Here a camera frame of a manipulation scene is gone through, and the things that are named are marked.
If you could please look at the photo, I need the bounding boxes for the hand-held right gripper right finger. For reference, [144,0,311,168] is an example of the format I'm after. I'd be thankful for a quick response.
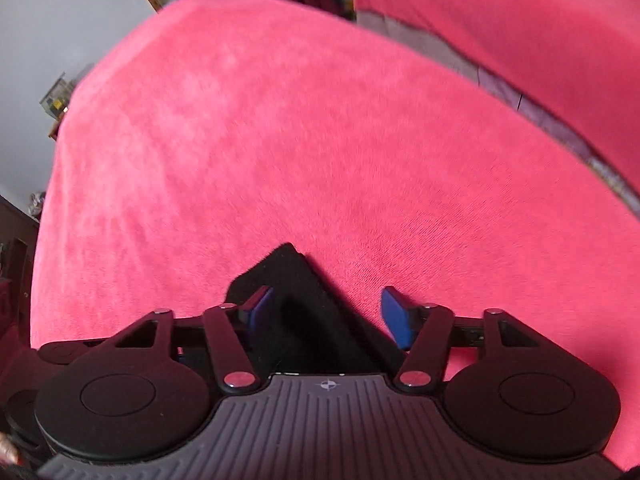
[381,286,544,394]

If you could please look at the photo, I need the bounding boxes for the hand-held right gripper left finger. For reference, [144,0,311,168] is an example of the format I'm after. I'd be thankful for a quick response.
[105,286,275,394]

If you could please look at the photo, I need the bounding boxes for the black pants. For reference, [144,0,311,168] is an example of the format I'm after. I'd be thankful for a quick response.
[227,242,407,377]

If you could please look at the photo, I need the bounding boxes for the dark wooden furniture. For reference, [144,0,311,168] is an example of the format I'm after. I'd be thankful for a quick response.
[0,194,42,361]

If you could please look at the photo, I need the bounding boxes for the pink fleece bed blanket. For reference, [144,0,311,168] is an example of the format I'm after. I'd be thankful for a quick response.
[354,0,640,196]
[30,0,640,472]

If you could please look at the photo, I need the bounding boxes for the grey mattress edge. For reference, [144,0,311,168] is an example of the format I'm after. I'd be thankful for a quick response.
[355,9,640,213]

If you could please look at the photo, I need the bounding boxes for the small cluttered stand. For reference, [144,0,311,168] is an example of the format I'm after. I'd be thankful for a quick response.
[39,72,72,142]

